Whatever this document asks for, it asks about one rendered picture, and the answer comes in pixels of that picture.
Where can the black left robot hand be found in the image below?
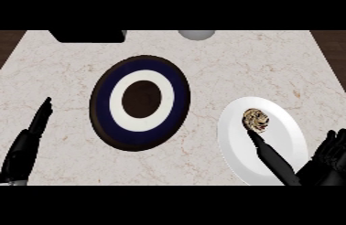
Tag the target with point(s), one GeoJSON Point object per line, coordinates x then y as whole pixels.
{"type": "Point", "coordinates": [23, 152]}

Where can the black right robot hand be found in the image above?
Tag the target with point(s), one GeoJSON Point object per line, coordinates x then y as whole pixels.
{"type": "Point", "coordinates": [324, 164]}

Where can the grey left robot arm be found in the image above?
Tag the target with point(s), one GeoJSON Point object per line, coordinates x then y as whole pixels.
{"type": "Point", "coordinates": [13, 183]}

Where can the blue and white ringed plate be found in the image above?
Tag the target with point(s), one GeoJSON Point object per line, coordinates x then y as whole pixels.
{"type": "Point", "coordinates": [140, 102]}

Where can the black appliance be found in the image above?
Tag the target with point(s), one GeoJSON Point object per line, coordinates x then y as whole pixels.
{"type": "Point", "coordinates": [88, 36]}

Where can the grey round object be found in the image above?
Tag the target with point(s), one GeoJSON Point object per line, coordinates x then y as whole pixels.
{"type": "Point", "coordinates": [197, 34]}

